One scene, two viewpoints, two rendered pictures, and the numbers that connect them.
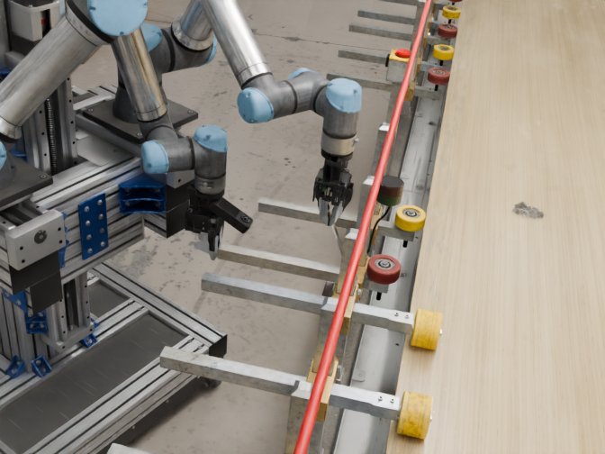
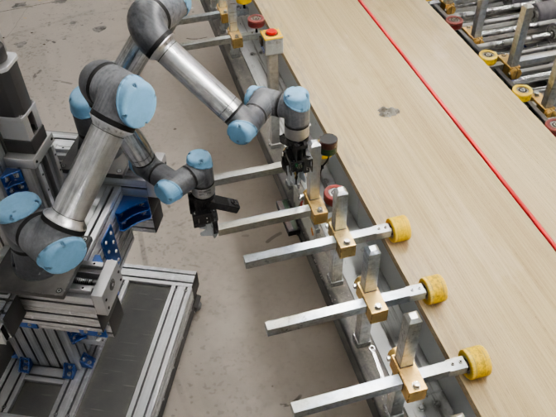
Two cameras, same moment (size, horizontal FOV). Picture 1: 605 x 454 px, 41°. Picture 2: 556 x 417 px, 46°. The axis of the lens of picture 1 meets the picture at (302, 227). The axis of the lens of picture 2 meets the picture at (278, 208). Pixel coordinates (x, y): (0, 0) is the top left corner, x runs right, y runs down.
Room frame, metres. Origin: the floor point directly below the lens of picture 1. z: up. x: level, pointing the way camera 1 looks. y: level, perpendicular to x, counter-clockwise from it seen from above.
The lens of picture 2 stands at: (0.18, 0.62, 2.42)
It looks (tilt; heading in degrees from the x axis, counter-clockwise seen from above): 45 degrees down; 336
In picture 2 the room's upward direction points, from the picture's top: 2 degrees counter-clockwise
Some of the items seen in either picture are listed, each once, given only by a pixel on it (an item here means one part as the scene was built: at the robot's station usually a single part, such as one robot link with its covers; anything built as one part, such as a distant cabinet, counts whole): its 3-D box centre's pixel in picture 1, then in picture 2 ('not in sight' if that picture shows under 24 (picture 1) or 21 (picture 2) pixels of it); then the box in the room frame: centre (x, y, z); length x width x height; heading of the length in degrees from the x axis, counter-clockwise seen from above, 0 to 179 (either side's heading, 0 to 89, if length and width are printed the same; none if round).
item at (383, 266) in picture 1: (381, 280); (334, 203); (1.57, -0.21, 0.85); 0.08 x 0.08 x 0.11
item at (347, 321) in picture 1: (342, 304); (340, 236); (1.35, -0.10, 0.95); 0.13 x 0.06 x 0.05; 171
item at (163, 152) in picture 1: (166, 152); (171, 183); (1.62, 0.33, 1.12); 0.11 x 0.11 x 0.08; 23
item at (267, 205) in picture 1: (336, 219); (271, 169); (1.84, -0.09, 0.84); 0.43 x 0.03 x 0.04; 81
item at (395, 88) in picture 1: (387, 148); (273, 100); (2.13, -0.23, 0.93); 0.05 x 0.05 x 0.45; 81
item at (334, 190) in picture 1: (333, 174); (297, 151); (1.56, -0.06, 1.15); 0.09 x 0.08 x 0.12; 171
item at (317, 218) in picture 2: (356, 274); (315, 205); (1.60, -0.15, 0.85); 0.13 x 0.06 x 0.05; 171
